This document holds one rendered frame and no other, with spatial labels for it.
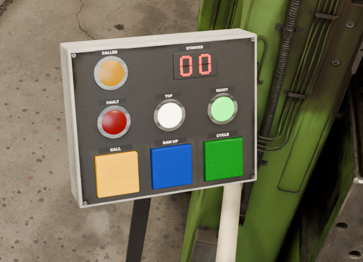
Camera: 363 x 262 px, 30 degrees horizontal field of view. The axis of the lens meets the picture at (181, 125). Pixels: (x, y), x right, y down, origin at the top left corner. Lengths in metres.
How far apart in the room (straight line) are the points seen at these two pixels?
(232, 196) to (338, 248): 0.28
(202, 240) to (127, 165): 0.73
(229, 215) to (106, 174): 0.53
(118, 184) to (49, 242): 1.16
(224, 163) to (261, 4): 0.34
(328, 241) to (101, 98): 0.68
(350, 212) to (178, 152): 0.46
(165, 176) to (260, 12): 0.40
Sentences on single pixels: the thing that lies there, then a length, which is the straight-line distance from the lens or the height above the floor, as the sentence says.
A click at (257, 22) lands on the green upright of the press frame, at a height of 1.11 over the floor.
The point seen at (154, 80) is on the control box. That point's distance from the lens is 1.17.
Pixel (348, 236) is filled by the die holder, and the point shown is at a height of 0.73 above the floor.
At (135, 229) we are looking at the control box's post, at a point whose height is 0.66.
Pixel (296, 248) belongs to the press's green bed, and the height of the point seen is 0.43.
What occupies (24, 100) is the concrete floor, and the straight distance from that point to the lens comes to 2.79.
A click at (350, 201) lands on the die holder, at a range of 1.48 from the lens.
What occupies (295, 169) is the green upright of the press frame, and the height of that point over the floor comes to 0.70.
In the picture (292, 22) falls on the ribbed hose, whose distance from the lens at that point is 1.38.
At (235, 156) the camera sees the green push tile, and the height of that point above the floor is 1.01.
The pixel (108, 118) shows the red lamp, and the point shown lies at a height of 1.10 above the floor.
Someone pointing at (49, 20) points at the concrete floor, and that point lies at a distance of 3.20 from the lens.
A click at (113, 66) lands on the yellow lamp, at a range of 1.14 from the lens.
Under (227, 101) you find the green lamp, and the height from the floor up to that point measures 1.10.
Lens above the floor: 1.91
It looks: 44 degrees down
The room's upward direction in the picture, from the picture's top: 11 degrees clockwise
